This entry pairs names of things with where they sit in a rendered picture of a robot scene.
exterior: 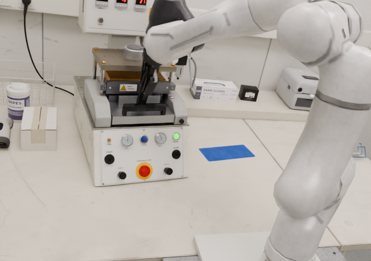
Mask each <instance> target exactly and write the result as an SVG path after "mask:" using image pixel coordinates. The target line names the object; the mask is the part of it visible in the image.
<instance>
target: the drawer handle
mask: <svg viewBox="0 0 371 261"><path fill-rule="evenodd" d="M127 111H161V114H162V115H166V104H165V103H131V104H123V109H122V115H123V116H126V115H127Z"/></svg>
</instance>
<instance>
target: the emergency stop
mask: <svg viewBox="0 0 371 261"><path fill-rule="evenodd" d="M139 174H140V175H141V176H142V177H147V176H148V175H149V174H150V168H149V167H148V166H146V165H144V166H141V167H140V169H139Z"/></svg>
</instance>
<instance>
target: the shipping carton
mask: <svg viewBox="0 0 371 261"><path fill-rule="evenodd" d="M20 141H21V151H56V144H57V108H48V107H24V112H23V117H22V124H21V135H20Z"/></svg>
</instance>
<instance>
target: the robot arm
mask: <svg viewBox="0 0 371 261"><path fill-rule="evenodd" d="M363 29H364V20H363V16H362V13H361V12H360V11H359V10H358V9H357V8H356V7H355V6H354V5H352V4H349V3H345V2H340V1H336V0H224V1H222V2H221V3H219V4H218V5H216V6H214V7H213V8H211V9H210V10H208V11H207V12H205V13H203V14H201V15H200V16H198V17H194V15H193V14H192V13H191V12H190V10H189V9H188V7H187V5H186V0H154V3H153V5H152V8H151V11H150V15H149V24H148V26H147V28H146V32H145V37H144V41H143V45H144V50H143V53H142V58H143V60H142V68H141V75H140V82H141V84H140V87H141V88H140V90H139V95H138V97H137V101H136V103H146V102H147V98H148V96H149V95H152V93H153V91H154V89H155V87H156V85H157V83H158V82H159V81H160V78H158V77H157V73H158V71H159V68H160V66H161V65H165V64H167V63H169V62H171V61H174V60H176V59H178V58H181V57H183V56H186V55H189V54H191V53H193V52H196V51H198V50H201V49H202V48H203V46H204V44H205V43H206V42H209V41H215V40H222V39H229V38H237V37H242V36H250V35H258V34H263V33H266V32H269V31H272V30H277V39H278V42H279V45H280V48H281V49H282V50H284V51H285V52H286V53H287V54H288V55H289V56H291V57H293V58H295V59H296V60H298V61H300V62H301V63H302V64H303V65H304V66H306V67H307V68H312V67H315V66H317V68H318V70H319V82H318V85H317V89H316V92H315V95H314V98H313V101H312V104H311V108H310V111H309V114H308V117H307V120H306V123H305V126H304V129H303V131H302V133H301V135H300V137H299V139H298V142H297V144H296V146H295V148H294V150H293V152H292V154H291V156H290V158H289V161H288V163H287V165H286V167H285V169H284V170H283V172H282V174H281V175H280V177H279V178H278V180H277V181H276V183H275V184H274V191H273V196H274V199H275V201H276V204H277V206H278V207H279V208H280V210H279V211H278V215H277V217H276V220H275V222H274V225H273V228H272V230H271V232H270V234H269V235H268V238H267V241H266V243H265V246H264V251H263V253H262V255H261V257H260V259H259V261H315V260H316V250H317V248H318V246H319V243H320V241H321V239H322V236H323V234H324V231H325V229H326V227H327V225H328V224H329V223H330V221H331V219H332V218H333V216H334V214H335V212H336V211H337V209H338V207H339V205H340V203H341V201H342V199H343V198H344V196H345V194H346V192H347V190H348V188H349V186H350V184H351V182H352V180H353V178H354V176H355V173H356V163H355V160H354V158H353V157H352V155H353V152H354V151H355V149H356V148H357V146H358V144H359V142H360V140H361V137H362V134H363V131H364V128H365V125H366V123H367V120H368V117H369V114H370V111H371V51H370V50H369V49H368V48H366V47H363V46H358V45H355V43H356V42H357V41H358V40H359V38H360V37H361V36H362V34H363Z"/></svg>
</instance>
